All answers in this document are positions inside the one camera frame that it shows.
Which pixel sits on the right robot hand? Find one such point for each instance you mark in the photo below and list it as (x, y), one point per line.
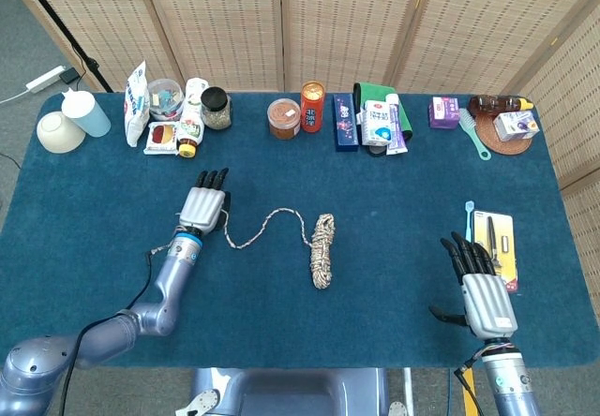
(490, 303)

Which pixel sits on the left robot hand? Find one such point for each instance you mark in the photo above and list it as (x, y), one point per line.
(201, 207)

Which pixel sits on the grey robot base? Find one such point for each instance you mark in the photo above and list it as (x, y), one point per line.
(290, 392)

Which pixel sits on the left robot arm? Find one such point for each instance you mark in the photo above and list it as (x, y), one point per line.
(173, 275)

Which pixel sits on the light blue toothbrush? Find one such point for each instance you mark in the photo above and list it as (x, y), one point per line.
(469, 219)

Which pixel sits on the razor in yellow package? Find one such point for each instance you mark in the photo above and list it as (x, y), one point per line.
(504, 235)

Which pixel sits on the red yellow snack packet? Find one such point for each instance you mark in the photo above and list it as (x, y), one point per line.
(161, 137)

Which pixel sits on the white bottle yellow cap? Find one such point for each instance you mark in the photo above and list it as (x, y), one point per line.
(191, 121)

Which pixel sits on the glass jar black lid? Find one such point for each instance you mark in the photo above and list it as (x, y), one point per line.
(216, 109)

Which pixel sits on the clear tub with clips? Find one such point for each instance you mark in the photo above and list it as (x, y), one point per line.
(165, 99)

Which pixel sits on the white plastic snack bag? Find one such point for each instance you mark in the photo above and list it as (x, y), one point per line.
(136, 107)

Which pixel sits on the clear tub rubber bands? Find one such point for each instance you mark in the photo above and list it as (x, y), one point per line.
(283, 118)

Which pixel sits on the blue table cloth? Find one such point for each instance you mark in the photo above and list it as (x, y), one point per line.
(262, 322)

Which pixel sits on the light blue plastic cup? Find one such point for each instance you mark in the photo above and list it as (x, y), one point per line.
(89, 114)

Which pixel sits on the orange soda can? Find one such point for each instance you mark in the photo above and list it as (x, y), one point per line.
(312, 109)

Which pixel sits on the cream bowl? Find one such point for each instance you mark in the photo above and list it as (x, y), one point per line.
(58, 132)

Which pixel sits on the brown woven coaster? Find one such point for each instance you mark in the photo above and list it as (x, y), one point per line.
(492, 142)

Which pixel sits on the dark blue box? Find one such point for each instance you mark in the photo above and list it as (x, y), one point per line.
(345, 123)

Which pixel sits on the green scrubbing brush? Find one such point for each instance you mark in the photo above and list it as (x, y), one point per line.
(471, 130)

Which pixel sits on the small purple white carton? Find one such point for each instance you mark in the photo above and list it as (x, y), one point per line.
(515, 125)

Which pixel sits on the black power adapter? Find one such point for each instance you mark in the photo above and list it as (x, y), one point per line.
(69, 76)

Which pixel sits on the white blue milk carton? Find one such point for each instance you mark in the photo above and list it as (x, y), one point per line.
(375, 123)

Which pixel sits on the purple box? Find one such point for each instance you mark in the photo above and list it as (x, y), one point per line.
(443, 112)

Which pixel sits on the white purple toothpaste tube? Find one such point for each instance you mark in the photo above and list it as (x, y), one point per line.
(396, 128)

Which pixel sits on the amber liquid bottle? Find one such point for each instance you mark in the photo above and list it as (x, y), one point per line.
(494, 104)

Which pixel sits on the white power strip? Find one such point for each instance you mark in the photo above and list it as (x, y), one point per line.
(44, 79)

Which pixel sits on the green pouch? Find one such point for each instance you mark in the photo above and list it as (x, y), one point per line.
(370, 90)

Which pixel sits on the bamboo folding screen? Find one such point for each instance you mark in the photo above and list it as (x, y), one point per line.
(337, 22)

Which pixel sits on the black tripod stand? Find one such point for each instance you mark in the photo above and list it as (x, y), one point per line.
(56, 18)

